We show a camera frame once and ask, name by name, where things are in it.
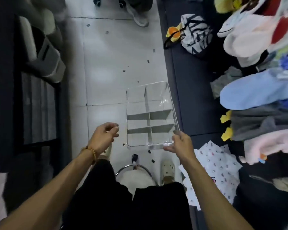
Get brown bead bracelet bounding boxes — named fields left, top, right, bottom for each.
left=81, top=146, right=98, bottom=165

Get blue plush toy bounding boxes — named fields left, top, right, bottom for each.
left=220, top=67, right=288, bottom=111

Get person's right forearm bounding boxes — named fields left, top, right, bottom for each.
left=181, top=155, right=255, bottom=230

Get white plush toy red ears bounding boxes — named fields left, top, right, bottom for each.
left=217, top=0, right=288, bottom=68

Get black shorts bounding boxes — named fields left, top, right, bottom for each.
left=62, top=159, right=194, bottom=230

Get person's right hand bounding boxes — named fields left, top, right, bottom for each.
left=163, top=130, right=197, bottom=165

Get zebra striped bag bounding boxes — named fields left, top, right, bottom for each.
left=180, top=13, right=214, bottom=55

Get grey plush toy yellow feet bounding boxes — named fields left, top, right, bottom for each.
left=220, top=106, right=288, bottom=142

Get stack of kitty bags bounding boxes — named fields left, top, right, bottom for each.
left=178, top=140, right=243, bottom=211

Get person's left hand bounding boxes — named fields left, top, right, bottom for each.
left=86, top=122, right=120, bottom=157

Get clear plastic organizer box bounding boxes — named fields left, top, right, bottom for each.
left=126, top=81, right=180, bottom=150

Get cream clog shoe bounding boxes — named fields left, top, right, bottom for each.
left=161, top=160, right=176, bottom=186
left=100, top=143, right=113, bottom=161

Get dark blue sofa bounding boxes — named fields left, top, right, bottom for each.
left=157, top=0, right=288, bottom=230

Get person's left forearm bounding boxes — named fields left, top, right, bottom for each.
left=0, top=148, right=96, bottom=230

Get cream left clog shoe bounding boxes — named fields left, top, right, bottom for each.
left=100, top=143, right=113, bottom=161

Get chrome ring stool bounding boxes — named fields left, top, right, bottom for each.
left=115, top=153, right=159, bottom=197

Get cream right clog shoe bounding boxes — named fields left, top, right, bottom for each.
left=161, top=160, right=176, bottom=186

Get black metal rack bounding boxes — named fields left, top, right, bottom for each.
left=0, top=0, right=71, bottom=213

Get pink plush toy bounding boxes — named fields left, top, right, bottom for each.
left=239, top=128, right=288, bottom=165

